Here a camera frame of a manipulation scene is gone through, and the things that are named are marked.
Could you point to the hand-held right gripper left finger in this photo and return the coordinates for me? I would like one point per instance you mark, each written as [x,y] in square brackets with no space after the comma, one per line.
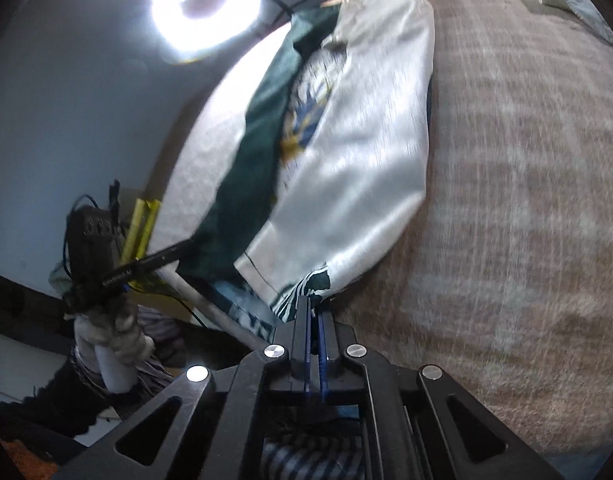
[307,360]

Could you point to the person's left hand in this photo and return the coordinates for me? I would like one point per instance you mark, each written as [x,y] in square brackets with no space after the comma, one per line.
[121,332]

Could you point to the yellow metal frame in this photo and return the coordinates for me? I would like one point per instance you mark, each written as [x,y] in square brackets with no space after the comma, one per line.
[140,230]

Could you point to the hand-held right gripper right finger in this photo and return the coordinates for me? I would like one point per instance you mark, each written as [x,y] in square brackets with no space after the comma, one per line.
[324,355]

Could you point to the white and green shirt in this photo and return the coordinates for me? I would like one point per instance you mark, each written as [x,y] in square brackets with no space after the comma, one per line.
[356,160]

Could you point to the white pole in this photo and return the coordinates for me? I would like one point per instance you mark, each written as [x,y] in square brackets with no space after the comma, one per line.
[211,311]

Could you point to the brown plaid blanket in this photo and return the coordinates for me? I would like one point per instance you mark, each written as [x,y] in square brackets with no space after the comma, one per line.
[511,220]

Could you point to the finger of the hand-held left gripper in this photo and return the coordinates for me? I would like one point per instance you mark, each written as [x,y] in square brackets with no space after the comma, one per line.
[151,261]

